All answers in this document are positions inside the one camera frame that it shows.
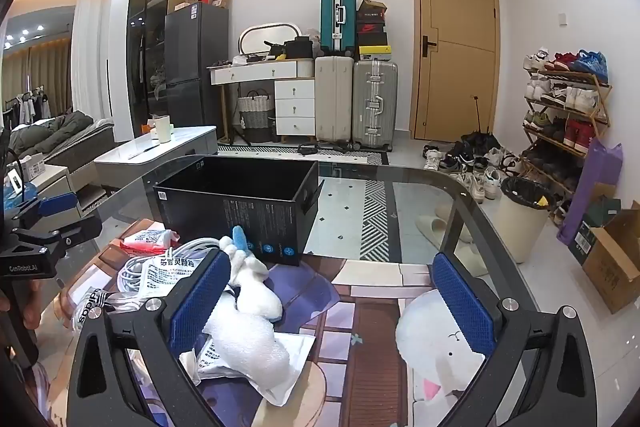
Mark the white medicine sachet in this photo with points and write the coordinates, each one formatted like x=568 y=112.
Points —
x=295 y=357
x=165 y=274

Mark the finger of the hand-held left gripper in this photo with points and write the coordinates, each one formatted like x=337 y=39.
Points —
x=67 y=238
x=60 y=205

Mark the oval mirror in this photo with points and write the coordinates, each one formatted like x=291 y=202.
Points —
x=260 y=38

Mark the dark grey fridge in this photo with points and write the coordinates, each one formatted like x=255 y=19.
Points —
x=192 y=57

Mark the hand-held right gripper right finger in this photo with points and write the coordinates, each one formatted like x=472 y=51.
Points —
x=460 y=302

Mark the large cardboard box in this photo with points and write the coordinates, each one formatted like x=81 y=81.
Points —
x=615 y=267

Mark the purple bag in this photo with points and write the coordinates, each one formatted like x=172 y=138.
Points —
x=595 y=177

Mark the dark green box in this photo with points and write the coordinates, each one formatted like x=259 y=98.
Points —
x=600 y=212

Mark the rows of shoes on rack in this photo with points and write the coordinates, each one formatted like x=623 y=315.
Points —
x=575 y=97

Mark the pile of shoes on floor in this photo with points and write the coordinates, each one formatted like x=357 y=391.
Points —
x=475 y=162

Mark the white dressing table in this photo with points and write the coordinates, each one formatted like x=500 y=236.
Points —
x=295 y=104

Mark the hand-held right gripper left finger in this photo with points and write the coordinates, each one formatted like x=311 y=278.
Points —
x=200 y=302

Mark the clothes rack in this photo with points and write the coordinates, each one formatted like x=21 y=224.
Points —
x=27 y=107

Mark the teal suitcase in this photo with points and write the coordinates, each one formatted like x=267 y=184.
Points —
x=332 y=17

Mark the wooden shoe rack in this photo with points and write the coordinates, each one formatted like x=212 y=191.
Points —
x=602 y=107

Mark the beige slipper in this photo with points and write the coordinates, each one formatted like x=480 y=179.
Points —
x=437 y=232
x=450 y=209

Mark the silver suitcase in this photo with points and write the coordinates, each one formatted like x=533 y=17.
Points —
x=375 y=104

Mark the grey sofa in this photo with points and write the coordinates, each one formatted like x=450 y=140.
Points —
x=85 y=147

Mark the black shoe box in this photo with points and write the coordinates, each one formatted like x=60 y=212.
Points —
x=372 y=39

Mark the dark green jacket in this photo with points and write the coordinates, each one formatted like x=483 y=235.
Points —
x=55 y=129

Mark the printed cartoon desk mat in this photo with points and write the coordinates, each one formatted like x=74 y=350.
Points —
x=370 y=332

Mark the beige trash bin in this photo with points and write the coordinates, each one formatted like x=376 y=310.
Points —
x=520 y=227

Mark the woven laundry basket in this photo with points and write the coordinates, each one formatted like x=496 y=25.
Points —
x=254 y=117

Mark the white cup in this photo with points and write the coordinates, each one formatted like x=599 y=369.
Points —
x=164 y=129

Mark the brown lidded shoe box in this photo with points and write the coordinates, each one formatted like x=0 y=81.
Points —
x=372 y=10

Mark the white plush toy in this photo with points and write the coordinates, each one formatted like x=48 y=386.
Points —
x=255 y=302

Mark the beige suitcase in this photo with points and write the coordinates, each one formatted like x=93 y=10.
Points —
x=334 y=99

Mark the white coffee table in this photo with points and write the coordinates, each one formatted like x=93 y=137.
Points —
x=150 y=159

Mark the red white snack packet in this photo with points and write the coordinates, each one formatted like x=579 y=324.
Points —
x=150 y=239

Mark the black bag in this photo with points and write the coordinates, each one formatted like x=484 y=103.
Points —
x=299 y=48

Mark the yellow white shoe box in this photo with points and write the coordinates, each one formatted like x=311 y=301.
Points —
x=376 y=53

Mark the black cardboard box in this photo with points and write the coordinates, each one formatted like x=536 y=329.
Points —
x=225 y=212

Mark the tall dark glass cabinet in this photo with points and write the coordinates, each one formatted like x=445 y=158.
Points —
x=147 y=7

